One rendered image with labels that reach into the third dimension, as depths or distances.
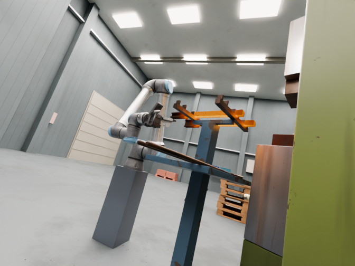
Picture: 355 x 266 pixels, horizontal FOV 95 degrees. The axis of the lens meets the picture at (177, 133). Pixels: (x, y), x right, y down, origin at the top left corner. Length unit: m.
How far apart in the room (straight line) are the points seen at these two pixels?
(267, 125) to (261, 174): 10.94
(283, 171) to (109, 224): 1.30
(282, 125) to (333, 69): 11.30
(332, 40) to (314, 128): 0.30
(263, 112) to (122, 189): 11.22
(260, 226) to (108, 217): 1.15
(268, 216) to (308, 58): 0.64
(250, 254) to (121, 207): 0.99
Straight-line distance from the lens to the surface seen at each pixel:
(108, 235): 1.61
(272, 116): 12.07
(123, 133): 1.18
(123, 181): 1.50
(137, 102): 1.39
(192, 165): 0.52
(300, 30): 1.37
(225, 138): 11.32
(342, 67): 0.71
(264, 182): 0.89
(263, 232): 0.89
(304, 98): 0.67
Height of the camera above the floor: 0.69
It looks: 13 degrees up
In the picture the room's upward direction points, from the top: 15 degrees clockwise
